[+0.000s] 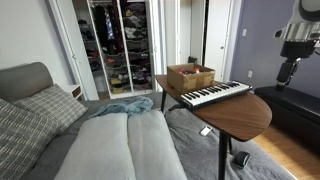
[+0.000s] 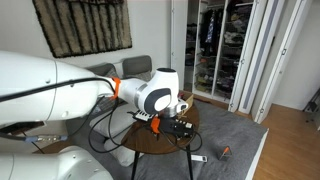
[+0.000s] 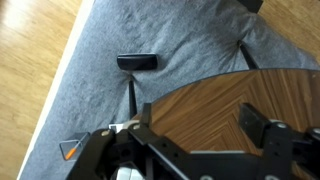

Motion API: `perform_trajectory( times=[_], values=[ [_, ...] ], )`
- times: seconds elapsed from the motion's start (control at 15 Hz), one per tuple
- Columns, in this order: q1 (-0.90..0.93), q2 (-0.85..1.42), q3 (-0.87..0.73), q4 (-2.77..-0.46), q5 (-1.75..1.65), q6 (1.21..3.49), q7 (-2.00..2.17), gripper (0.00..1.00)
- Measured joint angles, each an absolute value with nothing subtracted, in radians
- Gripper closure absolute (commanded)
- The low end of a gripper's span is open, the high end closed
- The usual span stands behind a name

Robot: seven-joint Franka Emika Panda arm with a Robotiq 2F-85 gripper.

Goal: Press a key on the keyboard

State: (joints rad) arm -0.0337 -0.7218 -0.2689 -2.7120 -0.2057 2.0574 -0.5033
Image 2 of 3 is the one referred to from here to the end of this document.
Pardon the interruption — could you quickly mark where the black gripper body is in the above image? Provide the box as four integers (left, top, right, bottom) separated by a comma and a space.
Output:
159, 117, 183, 137

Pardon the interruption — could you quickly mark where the black keyboard with white keys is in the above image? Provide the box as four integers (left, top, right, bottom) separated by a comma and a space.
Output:
131, 109, 161, 124

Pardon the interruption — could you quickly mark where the cardboard box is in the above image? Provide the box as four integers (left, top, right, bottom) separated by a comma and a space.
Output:
177, 91, 195, 116

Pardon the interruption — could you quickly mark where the round wooden table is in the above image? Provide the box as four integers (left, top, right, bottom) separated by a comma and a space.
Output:
120, 98, 201, 180

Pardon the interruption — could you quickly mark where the white remote control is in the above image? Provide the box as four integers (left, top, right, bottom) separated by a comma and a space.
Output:
190, 154, 209, 164

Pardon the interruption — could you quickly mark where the grey carpet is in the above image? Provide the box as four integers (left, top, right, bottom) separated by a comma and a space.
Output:
65, 99, 270, 180

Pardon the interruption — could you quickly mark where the white pillow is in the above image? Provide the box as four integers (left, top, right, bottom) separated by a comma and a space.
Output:
88, 102, 145, 168

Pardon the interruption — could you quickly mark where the grey sofa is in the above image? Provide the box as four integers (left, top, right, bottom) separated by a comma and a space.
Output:
65, 54, 155, 158

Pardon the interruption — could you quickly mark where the grey sofa back cushion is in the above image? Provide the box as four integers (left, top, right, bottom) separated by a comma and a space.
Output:
85, 62, 118, 78
121, 55, 153, 80

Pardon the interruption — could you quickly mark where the open wardrobe with clothes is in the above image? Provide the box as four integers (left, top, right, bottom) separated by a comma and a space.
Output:
184, 0, 255, 103

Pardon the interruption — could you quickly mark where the narrow white wardrobe door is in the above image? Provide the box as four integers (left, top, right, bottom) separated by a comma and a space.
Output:
170, 0, 190, 90

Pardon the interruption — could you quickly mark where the white door with grey panel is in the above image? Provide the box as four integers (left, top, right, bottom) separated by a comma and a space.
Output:
237, 0, 292, 115

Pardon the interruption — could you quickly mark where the metal stand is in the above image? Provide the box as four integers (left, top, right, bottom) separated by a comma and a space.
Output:
302, 87, 320, 132

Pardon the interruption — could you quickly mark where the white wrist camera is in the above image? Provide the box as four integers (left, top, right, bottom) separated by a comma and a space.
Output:
175, 101, 190, 114

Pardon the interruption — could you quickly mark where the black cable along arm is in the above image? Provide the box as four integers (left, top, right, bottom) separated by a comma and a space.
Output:
0, 77, 204, 155

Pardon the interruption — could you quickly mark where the shaggy striped wall rug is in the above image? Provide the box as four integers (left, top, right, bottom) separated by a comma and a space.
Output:
31, 0, 133, 59

